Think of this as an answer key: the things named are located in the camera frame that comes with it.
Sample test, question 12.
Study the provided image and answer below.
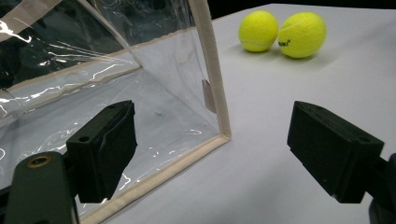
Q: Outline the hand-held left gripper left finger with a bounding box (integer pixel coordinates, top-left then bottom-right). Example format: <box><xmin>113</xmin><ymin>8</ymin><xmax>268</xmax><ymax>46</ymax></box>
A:
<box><xmin>65</xmin><ymin>100</ymin><xmax>138</xmax><ymax>203</ymax></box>

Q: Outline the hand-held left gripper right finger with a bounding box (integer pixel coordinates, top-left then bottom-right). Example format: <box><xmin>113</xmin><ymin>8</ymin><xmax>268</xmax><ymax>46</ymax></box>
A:
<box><xmin>286</xmin><ymin>100</ymin><xmax>386</xmax><ymax>204</ymax></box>

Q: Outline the yellow tennis ball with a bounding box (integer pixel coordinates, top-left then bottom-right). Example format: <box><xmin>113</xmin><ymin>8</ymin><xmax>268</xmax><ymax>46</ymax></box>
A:
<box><xmin>277</xmin><ymin>11</ymin><xmax>328</xmax><ymax>59</ymax></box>
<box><xmin>238</xmin><ymin>9</ymin><xmax>279</xmax><ymax>53</ymax></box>

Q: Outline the transparent bag with beige trim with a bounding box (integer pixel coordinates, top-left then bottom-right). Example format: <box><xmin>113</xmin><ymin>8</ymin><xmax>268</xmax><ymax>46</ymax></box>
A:
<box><xmin>0</xmin><ymin>0</ymin><xmax>232</xmax><ymax>224</ymax></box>

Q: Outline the white table cover sheet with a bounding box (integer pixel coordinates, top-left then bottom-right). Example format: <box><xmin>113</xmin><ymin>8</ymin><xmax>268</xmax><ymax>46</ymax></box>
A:
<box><xmin>0</xmin><ymin>3</ymin><xmax>396</xmax><ymax>224</ymax></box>

